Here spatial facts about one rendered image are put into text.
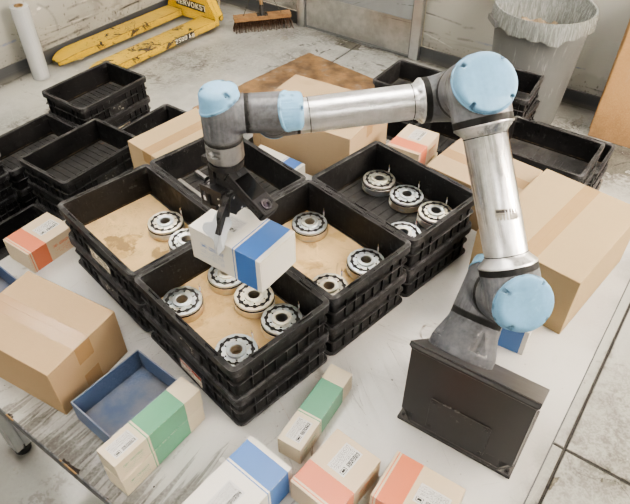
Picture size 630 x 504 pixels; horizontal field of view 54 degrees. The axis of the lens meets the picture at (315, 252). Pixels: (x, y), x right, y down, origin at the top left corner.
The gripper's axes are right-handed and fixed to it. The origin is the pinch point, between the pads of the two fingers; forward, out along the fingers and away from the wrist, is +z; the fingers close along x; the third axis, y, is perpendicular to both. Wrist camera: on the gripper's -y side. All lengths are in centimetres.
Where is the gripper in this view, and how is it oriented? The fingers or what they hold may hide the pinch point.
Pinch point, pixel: (242, 238)
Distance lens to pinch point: 134.9
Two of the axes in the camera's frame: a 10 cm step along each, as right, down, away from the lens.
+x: -5.8, 5.5, -6.0
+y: -8.1, -3.9, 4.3
